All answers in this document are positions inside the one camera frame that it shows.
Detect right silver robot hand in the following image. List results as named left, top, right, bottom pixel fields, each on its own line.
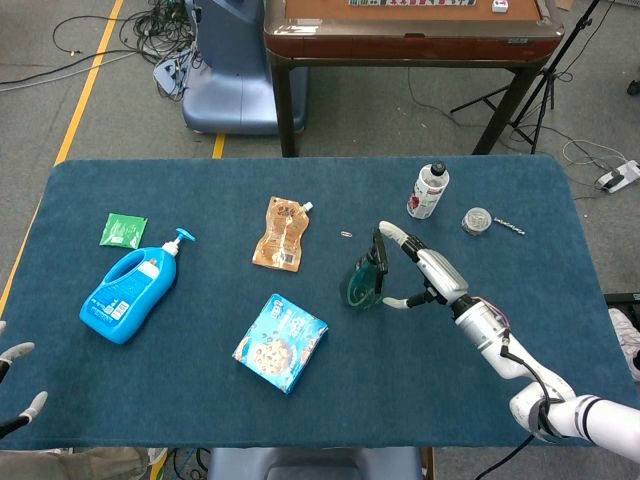
left=377, top=219, right=471, bottom=312

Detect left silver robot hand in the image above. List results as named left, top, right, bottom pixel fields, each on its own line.
left=0, top=319, right=50, bottom=441

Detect green transparent spray bottle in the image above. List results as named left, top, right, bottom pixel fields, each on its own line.
left=340, top=227, right=390, bottom=312

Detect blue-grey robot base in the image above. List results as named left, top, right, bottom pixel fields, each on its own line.
left=181, top=0, right=309, bottom=136

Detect white bottle black cap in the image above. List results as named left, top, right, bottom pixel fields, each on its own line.
left=405, top=160, right=451, bottom=221

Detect blue pump detergent bottle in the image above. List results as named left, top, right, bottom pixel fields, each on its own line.
left=78, top=227, right=198, bottom=346

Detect small round clear container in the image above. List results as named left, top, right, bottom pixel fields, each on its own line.
left=460, top=206, right=493, bottom=237

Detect beige trousers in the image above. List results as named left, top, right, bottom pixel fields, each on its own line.
left=0, top=446, right=151, bottom=480

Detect green sachet packet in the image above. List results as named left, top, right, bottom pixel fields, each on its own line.
left=98, top=212, right=149, bottom=250

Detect orange spout pouch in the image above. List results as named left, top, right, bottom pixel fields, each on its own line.
left=251, top=195, right=315, bottom=274

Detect blue cookie box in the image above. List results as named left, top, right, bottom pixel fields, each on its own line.
left=232, top=293, right=330, bottom=395

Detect blue table cloth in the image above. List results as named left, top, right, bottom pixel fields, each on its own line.
left=0, top=154, right=639, bottom=450

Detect white shoe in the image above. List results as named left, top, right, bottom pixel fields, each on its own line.
left=607, top=307, right=640, bottom=384

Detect white power strip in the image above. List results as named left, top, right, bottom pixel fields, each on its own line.
left=594, top=159, right=640, bottom=194

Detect black tripod stand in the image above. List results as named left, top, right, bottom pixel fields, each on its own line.
left=449, top=0, right=604, bottom=155

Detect brown mahjong table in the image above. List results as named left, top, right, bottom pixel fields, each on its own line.
left=263, top=0, right=566, bottom=158

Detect grey-blue robot torso base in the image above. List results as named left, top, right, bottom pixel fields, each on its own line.
left=207, top=446, right=424, bottom=480

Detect face-up mahjong tile row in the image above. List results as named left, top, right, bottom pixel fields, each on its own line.
left=348, top=0, right=477, bottom=8

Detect white floor cable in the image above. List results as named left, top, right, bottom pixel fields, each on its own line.
left=562, top=138, right=631, bottom=174

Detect black floor cable bundle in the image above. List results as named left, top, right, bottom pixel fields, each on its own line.
left=0, top=0, right=204, bottom=104

